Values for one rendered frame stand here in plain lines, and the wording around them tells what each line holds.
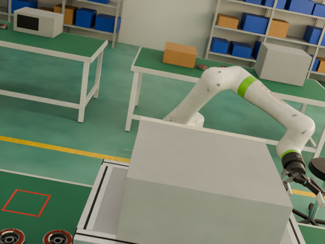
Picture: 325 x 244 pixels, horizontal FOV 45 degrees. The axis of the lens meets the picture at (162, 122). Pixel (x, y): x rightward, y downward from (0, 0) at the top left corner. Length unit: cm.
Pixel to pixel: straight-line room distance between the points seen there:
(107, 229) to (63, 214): 65
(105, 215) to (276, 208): 48
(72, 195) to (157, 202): 91
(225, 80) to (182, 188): 97
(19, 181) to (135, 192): 103
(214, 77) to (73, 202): 86
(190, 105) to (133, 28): 624
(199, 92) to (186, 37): 622
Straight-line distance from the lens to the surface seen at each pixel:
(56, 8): 784
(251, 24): 760
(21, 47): 421
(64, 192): 189
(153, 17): 805
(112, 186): 131
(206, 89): 187
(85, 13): 768
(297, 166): 174
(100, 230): 113
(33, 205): 181
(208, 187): 102
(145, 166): 104
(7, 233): 163
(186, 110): 199
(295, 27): 837
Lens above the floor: 184
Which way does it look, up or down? 23 degrees down
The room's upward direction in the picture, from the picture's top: 11 degrees clockwise
